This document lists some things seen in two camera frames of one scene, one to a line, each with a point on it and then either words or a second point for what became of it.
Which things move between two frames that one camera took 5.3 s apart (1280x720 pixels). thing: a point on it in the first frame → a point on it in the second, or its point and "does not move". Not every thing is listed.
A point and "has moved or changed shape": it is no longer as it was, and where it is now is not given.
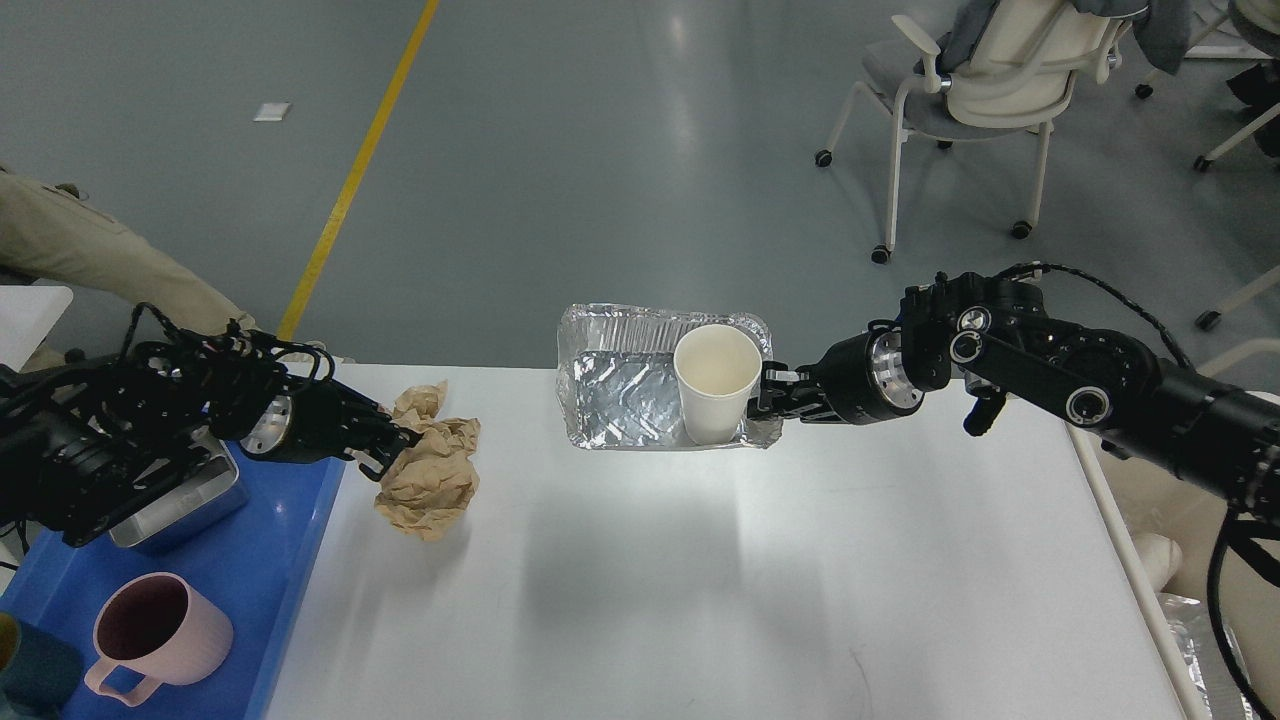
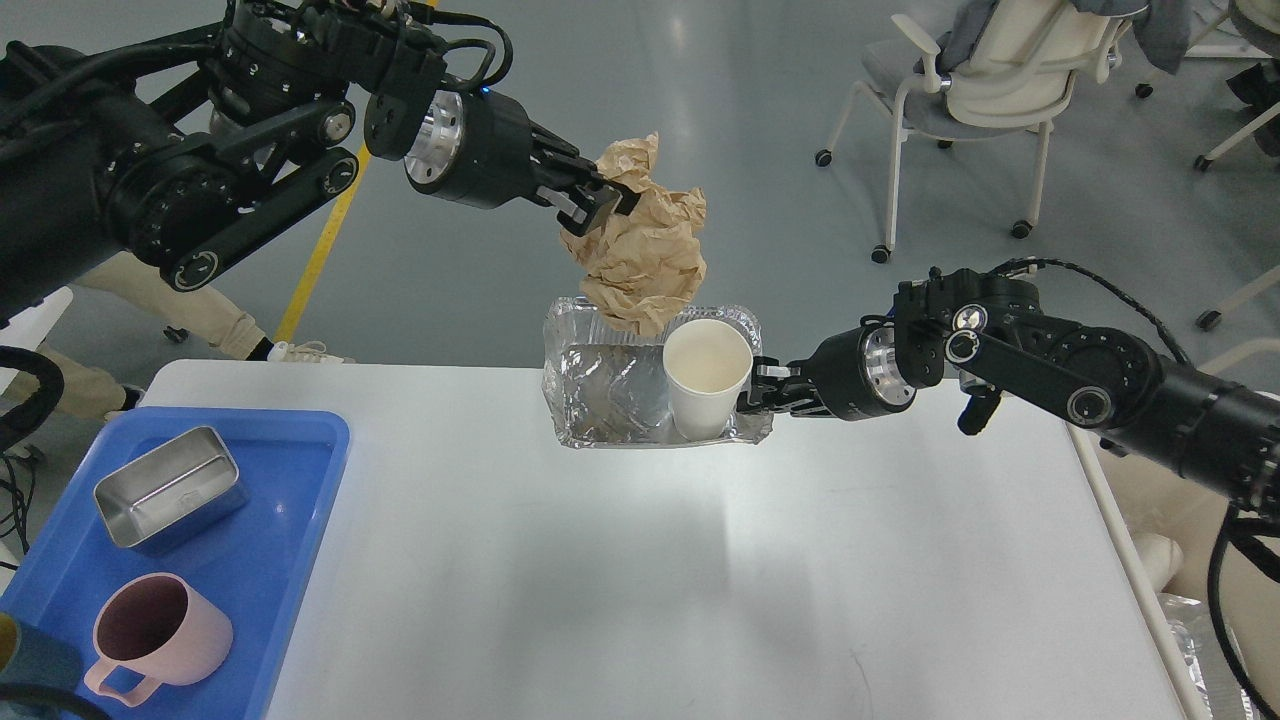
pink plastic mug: [160, 626] does not move
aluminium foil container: [618, 387] has moved or changed shape
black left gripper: [322, 419] → [479, 149]
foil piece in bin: [1191, 625] does not move
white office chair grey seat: [1016, 75] does not move
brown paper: [434, 480] → [642, 270]
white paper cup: [717, 367] has moved or changed shape
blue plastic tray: [251, 561] does not move
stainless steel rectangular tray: [214, 495] does not move
